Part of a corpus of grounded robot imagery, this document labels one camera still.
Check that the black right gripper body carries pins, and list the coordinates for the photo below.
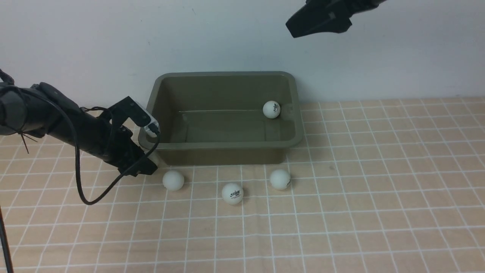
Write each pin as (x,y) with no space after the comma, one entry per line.
(327,16)

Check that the checkered beige tablecloth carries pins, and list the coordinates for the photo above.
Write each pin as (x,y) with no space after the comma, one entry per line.
(391,186)

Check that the olive green plastic bin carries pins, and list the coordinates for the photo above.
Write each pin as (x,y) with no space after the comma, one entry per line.
(216,118)

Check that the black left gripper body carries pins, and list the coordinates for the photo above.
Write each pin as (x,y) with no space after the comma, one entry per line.
(119,150)

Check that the white ball logo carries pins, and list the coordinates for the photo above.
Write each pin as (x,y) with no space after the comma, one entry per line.
(232,193)

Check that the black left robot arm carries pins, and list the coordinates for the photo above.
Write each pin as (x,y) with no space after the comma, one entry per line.
(43,110)

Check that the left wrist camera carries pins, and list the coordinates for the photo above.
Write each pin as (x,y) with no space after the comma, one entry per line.
(131,109)

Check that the plain white ball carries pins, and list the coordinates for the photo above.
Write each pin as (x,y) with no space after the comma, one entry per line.
(173,180)

